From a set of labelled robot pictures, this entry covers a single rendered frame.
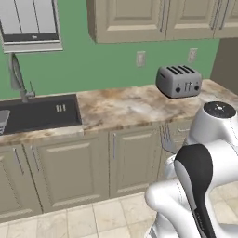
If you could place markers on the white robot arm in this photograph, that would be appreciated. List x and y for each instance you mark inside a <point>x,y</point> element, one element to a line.
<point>198,192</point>

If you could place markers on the beige drawer front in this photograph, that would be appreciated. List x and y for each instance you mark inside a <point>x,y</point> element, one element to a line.
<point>179,138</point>

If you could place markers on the grey four-slot toaster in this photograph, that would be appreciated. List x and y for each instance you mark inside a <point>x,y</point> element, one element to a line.
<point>176,83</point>

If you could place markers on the wide beige lower cupboard door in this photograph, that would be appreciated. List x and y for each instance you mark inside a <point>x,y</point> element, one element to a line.
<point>71,173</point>

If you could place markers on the wide beige cupboard door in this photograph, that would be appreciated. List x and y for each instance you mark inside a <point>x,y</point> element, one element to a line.
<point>130,18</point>
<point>71,173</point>

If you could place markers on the black kitchen sink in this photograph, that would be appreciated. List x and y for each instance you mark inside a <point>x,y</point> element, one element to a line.
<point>37,116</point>

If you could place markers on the wide beige upper cupboard door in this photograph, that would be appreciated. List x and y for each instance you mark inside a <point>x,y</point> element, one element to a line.
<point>130,18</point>

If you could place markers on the grey metal tap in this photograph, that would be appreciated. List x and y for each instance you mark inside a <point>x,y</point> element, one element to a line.
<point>17,77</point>

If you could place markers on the dark brown tall cabinet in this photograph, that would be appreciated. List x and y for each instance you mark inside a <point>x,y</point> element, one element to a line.
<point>226,62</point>

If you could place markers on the beige wall socket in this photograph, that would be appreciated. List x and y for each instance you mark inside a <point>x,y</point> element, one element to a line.
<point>192,55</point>
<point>141,59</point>

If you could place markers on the window with grey frame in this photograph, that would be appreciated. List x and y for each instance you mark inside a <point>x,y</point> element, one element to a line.
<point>29,21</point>

